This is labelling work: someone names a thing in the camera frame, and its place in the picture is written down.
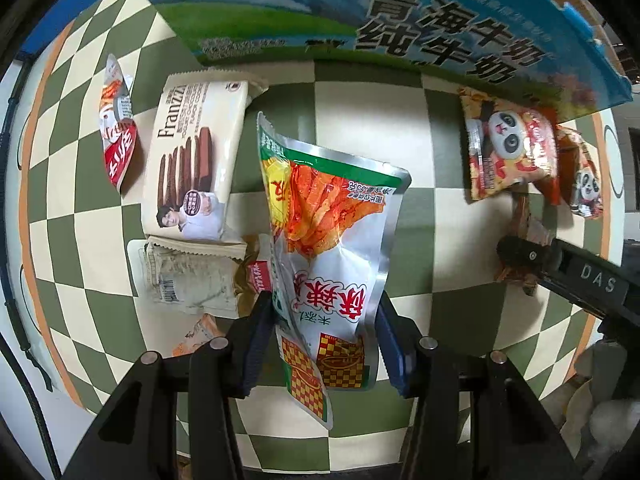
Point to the gold snack packet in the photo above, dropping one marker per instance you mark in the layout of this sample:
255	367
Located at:
190	280

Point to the white fluffy cloth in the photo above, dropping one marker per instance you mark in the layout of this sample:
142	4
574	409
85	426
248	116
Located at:
605	410

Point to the white orange spicy strip packet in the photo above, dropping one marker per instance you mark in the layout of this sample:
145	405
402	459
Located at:
325	240

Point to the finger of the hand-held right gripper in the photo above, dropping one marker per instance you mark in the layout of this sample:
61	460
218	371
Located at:
522	256

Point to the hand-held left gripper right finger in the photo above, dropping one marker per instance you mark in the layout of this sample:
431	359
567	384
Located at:
392	345

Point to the blue mat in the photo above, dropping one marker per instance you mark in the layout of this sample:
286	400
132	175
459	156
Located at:
65	15

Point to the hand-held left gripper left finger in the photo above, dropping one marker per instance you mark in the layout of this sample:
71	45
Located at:
261	330

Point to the red label silver snack packet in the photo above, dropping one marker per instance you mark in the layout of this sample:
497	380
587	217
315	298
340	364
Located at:
117	155

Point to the orange lollipop packet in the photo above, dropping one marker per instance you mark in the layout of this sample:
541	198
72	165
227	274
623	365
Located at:
197	335

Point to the cream wafer biscuit packet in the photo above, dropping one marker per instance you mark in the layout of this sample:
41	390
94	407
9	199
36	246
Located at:
200	105

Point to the printed cardboard box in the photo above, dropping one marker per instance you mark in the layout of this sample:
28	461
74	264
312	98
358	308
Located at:
300	10

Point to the brown orange snack packet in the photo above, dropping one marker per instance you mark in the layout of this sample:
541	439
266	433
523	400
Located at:
530	227

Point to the small orange panda snack packet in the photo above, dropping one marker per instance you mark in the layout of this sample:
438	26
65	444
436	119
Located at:
585	180

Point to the large panda print snack packet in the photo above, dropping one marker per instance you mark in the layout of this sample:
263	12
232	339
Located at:
510	150

